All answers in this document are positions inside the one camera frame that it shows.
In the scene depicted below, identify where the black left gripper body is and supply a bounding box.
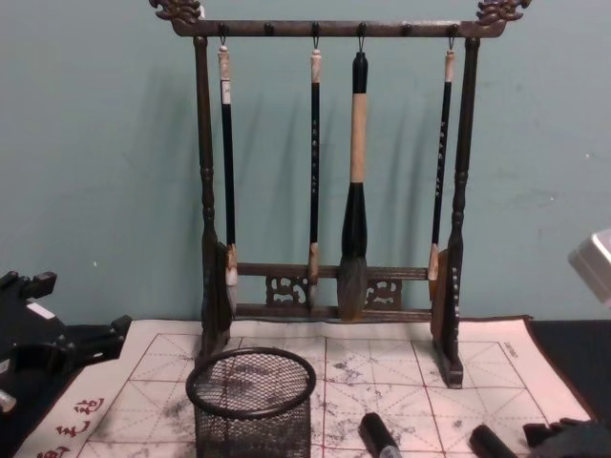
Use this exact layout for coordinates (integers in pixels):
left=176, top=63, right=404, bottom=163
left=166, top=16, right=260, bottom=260
left=0, top=294, right=77, bottom=385

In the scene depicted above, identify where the white felt mat, red grid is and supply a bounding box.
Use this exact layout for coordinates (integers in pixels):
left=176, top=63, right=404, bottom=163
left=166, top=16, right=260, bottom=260
left=8, top=314, right=594, bottom=458

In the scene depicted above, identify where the thin black brush, white label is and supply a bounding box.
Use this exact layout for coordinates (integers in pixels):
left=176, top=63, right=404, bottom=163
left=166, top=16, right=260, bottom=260
left=217, top=45, right=241, bottom=320

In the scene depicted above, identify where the thin black calligraphy brush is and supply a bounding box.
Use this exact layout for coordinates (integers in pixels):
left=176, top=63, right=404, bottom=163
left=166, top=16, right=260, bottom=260
left=305, top=50, right=325, bottom=310
left=426, top=47, right=457, bottom=283

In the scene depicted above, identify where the dark wooden brush rack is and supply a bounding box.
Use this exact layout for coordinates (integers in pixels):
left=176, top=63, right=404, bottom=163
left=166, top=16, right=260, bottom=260
left=148, top=0, right=534, bottom=390

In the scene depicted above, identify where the black cylindrical brush handle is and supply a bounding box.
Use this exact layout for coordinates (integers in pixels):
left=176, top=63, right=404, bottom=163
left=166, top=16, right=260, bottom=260
left=358, top=411, right=401, bottom=458
left=469, top=424, right=516, bottom=458

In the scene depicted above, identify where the black wire mesh pen holder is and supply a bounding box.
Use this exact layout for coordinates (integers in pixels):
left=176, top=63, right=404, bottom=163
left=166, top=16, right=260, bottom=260
left=185, top=346, right=318, bottom=458

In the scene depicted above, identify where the large tan-handled calligraphy brush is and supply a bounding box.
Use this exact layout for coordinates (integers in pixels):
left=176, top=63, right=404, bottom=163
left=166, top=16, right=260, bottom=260
left=336, top=50, right=370, bottom=322

